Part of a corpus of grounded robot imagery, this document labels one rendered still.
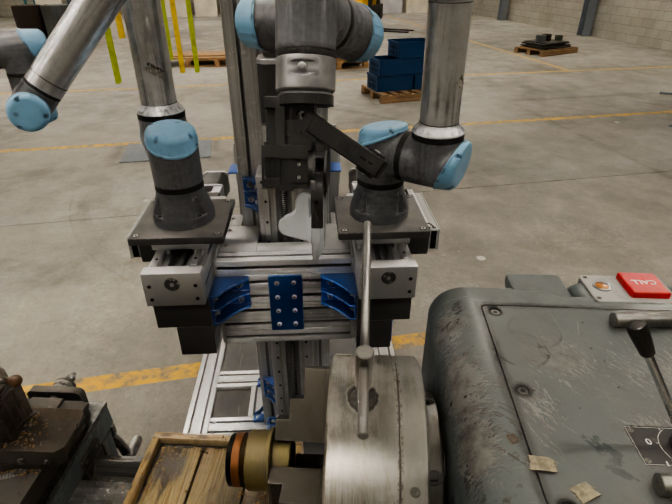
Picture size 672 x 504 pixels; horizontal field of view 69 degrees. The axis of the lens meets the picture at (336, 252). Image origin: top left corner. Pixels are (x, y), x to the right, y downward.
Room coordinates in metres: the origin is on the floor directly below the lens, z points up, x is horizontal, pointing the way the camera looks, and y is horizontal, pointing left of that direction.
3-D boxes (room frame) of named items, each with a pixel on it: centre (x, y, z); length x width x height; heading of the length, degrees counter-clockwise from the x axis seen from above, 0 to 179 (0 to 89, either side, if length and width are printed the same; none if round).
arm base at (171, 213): (1.12, 0.38, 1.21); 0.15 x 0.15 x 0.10
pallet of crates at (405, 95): (7.72, -1.10, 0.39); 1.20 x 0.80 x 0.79; 109
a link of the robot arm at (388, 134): (1.14, -0.12, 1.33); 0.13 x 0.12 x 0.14; 58
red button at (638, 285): (0.66, -0.50, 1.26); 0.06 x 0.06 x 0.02; 87
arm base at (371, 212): (1.14, -0.11, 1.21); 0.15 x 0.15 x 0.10
